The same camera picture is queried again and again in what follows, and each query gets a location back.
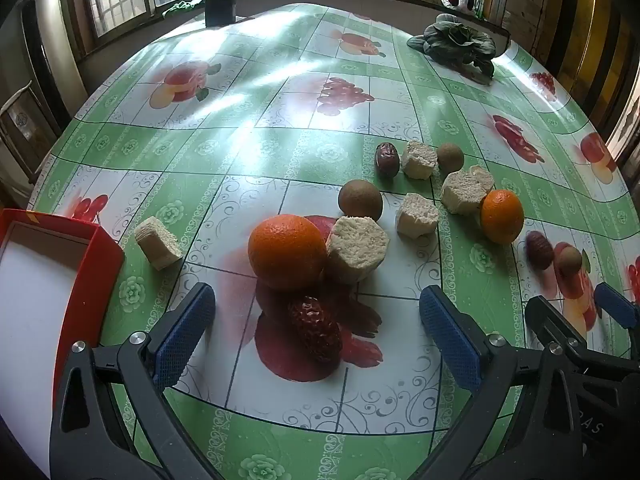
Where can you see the standing air conditioner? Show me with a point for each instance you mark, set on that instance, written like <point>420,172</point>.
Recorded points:
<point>57,35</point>

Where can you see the small black box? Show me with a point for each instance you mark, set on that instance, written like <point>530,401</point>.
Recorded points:
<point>220,10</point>

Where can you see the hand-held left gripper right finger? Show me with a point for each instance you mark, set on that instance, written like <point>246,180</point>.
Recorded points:
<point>445,330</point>

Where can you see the green fruit-print tablecloth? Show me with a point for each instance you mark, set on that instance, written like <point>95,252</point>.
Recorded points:
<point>250,135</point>

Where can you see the red jujube date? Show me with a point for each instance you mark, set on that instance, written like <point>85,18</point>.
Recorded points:
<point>539,250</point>
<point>315,330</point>
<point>387,159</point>

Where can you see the red cardboard box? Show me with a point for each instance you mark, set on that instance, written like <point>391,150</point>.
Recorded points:
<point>107,265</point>

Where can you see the large brown kiwi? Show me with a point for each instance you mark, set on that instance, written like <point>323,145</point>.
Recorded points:
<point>360,200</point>

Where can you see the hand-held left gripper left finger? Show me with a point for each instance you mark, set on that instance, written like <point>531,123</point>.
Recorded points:
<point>185,330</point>

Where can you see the small orange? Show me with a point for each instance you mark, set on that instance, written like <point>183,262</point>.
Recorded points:
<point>501,216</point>

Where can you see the green cloth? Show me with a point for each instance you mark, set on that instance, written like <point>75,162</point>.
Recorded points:
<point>182,6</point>

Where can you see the green bottle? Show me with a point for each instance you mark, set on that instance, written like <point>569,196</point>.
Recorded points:
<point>480,1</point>

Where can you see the white steamed bun piece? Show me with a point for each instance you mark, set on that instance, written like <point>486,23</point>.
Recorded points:
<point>417,214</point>
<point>461,194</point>
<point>357,249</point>
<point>157,242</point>
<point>419,159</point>

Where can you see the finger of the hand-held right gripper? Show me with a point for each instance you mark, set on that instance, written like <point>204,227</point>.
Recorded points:
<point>617,305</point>
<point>550,317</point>

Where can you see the dark green leafy vegetable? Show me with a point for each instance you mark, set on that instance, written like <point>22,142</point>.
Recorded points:
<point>455,42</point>

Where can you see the small brown kiwi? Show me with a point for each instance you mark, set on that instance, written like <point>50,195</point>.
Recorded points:
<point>570,260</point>
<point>450,155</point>

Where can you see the large orange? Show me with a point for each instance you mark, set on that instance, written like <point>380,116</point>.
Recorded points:
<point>287,252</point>

